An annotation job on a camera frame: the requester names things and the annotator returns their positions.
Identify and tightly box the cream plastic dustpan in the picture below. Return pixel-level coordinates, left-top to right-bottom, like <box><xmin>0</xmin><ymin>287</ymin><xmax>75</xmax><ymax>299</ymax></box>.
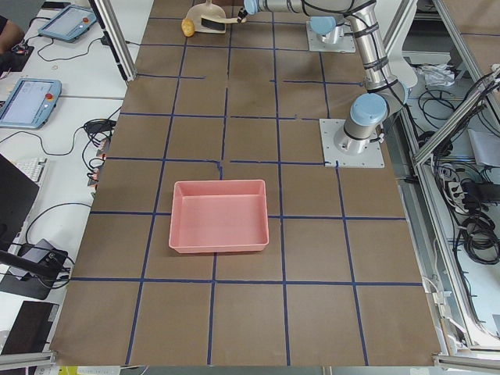
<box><xmin>185</xmin><ymin>0</ymin><xmax>226</xmax><ymax>34</ymax></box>

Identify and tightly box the black laptop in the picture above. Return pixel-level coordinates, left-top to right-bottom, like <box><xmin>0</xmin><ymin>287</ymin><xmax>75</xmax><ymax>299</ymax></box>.
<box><xmin>0</xmin><ymin>155</ymin><xmax>39</xmax><ymax>251</ymax></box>

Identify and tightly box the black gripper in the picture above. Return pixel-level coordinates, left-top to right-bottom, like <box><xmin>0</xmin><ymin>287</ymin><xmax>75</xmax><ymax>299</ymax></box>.
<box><xmin>236</xmin><ymin>8</ymin><xmax>248</xmax><ymax>23</ymax></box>

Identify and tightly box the white keyboard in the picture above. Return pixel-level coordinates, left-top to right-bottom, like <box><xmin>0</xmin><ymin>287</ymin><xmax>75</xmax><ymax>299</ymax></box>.
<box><xmin>14</xmin><ymin>157</ymin><xmax>48</xmax><ymax>185</ymax></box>

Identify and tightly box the crumpled white paper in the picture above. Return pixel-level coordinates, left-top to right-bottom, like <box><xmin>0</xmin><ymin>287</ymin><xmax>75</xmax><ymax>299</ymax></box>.
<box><xmin>418</xmin><ymin>64</ymin><xmax>455</xmax><ymax>87</ymax></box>

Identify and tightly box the teach pendant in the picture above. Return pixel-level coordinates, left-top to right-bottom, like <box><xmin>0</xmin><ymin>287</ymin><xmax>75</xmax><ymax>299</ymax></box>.
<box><xmin>38</xmin><ymin>5</ymin><xmax>97</xmax><ymax>43</ymax></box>
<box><xmin>1</xmin><ymin>78</ymin><xmax>62</xmax><ymax>130</ymax></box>

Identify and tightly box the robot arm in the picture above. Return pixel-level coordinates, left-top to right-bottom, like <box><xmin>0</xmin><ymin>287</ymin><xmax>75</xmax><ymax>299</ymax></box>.
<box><xmin>243</xmin><ymin>1</ymin><xmax>408</xmax><ymax>155</ymax></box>

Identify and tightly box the aluminium frame post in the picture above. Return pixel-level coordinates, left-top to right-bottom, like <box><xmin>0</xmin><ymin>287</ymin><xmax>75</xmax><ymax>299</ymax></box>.
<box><xmin>89</xmin><ymin>0</ymin><xmax>137</xmax><ymax>83</ymax></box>

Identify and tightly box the far teach pendant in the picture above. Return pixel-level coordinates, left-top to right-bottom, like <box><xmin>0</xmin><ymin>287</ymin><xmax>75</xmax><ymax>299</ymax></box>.
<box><xmin>38</xmin><ymin>5</ymin><xmax>97</xmax><ymax>43</ymax></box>

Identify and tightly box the near teach pendant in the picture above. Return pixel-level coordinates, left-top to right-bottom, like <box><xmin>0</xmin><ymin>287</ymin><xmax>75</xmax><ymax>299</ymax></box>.
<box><xmin>1</xmin><ymin>78</ymin><xmax>62</xmax><ymax>130</ymax></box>

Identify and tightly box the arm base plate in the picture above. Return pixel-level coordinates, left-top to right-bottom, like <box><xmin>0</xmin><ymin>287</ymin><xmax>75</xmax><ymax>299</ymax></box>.
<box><xmin>320</xmin><ymin>119</ymin><xmax>385</xmax><ymax>169</ymax></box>
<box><xmin>306</xmin><ymin>21</ymin><xmax>356</xmax><ymax>53</ymax></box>

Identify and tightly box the cream hand brush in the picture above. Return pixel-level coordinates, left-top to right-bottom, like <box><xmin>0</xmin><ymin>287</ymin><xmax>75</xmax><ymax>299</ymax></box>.
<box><xmin>201</xmin><ymin>16</ymin><xmax>237</xmax><ymax>34</ymax></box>

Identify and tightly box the pink plastic bin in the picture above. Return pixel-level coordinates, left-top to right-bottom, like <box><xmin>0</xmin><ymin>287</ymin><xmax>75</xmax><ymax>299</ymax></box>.
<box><xmin>169</xmin><ymin>180</ymin><xmax>270</xmax><ymax>254</ymax></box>

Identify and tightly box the brown potato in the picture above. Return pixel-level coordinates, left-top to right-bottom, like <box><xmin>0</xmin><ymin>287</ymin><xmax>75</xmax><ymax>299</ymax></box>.
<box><xmin>180</xmin><ymin>18</ymin><xmax>195</xmax><ymax>38</ymax></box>

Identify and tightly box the black camera mount box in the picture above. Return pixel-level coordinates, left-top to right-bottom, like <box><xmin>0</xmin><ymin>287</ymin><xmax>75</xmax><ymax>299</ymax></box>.
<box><xmin>1</xmin><ymin>240</ymin><xmax>74</xmax><ymax>300</ymax></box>

